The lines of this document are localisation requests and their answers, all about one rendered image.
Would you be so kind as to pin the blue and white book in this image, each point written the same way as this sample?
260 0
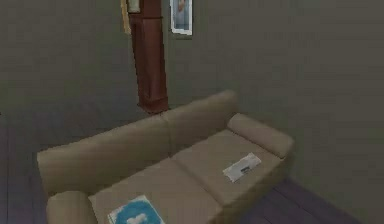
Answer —
135 211

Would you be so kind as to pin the beige sofa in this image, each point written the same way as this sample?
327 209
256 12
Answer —
186 180

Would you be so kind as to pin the white newspaper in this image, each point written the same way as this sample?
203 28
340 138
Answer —
241 167

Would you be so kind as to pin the white framed wall picture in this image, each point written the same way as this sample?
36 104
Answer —
181 15

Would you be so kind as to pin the brown grandfather clock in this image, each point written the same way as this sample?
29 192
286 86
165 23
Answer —
150 60

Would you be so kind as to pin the yellow framed wall picture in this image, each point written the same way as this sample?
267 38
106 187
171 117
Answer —
124 16

